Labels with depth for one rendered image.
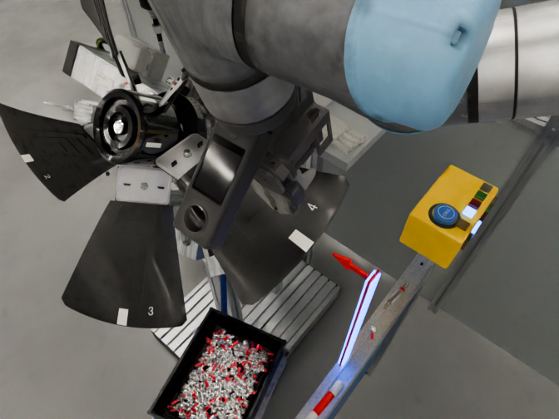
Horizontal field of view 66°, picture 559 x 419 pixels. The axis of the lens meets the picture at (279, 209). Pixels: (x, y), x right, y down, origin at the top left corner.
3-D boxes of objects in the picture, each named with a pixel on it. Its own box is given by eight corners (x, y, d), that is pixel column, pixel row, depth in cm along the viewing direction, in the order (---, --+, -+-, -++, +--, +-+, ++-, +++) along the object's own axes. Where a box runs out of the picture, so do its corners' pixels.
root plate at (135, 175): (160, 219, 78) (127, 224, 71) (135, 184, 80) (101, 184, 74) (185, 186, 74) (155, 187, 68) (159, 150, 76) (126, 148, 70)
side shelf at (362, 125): (296, 77, 139) (297, 69, 137) (393, 125, 125) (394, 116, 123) (246, 114, 128) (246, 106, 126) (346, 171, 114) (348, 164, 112)
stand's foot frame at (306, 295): (258, 238, 201) (257, 229, 194) (338, 296, 183) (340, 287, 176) (155, 337, 172) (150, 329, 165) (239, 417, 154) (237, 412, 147)
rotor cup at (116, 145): (173, 189, 78) (114, 192, 67) (132, 134, 82) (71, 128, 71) (218, 131, 72) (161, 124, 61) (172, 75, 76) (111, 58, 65)
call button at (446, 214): (438, 204, 77) (441, 199, 76) (458, 216, 76) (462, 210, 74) (427, 219, 75) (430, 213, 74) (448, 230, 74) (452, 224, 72)
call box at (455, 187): (434, 196, 91) (450, 161, 83) (479, 221, 87) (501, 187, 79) (396, 245, 84) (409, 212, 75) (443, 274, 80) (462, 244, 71)
